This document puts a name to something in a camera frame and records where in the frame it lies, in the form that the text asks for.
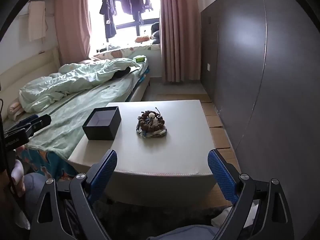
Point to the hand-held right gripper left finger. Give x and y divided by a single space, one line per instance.
105 172

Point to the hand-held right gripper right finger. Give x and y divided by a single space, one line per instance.
221 175

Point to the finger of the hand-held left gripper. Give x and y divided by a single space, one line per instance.
42 121
31 118

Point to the black jewelry box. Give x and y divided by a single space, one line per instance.
100 132

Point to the pile of mixed jewelry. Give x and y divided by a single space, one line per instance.
151 123

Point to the person's left hand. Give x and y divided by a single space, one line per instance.
18 175

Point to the pink pillow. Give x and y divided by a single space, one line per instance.
13 108

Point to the green bedsheet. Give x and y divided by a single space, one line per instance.
75 112

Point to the blue cartoon printed blanket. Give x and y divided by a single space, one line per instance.
47 161

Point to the white cloth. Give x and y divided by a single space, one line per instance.
222 220

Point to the person's left leg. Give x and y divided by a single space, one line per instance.
32 187

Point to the person's leg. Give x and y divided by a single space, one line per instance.
32 187
182 233

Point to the light green duvet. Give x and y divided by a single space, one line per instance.
75 80

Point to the white low table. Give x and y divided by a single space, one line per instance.
180 142

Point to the person's right leg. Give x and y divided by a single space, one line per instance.
182 233

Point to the black cloth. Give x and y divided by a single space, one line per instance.
122 73

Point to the white hanging towel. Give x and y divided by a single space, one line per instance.
36 22

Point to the pink curtain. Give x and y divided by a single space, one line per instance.
72 25
177 30

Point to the printed window seat cushion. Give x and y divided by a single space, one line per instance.
120 52

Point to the green tissue pack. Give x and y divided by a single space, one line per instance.
140 59

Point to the orange plush toy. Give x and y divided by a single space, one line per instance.
142 39

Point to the black window railing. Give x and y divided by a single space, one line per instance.
130 25

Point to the dark plush toy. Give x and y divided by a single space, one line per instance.
155 33

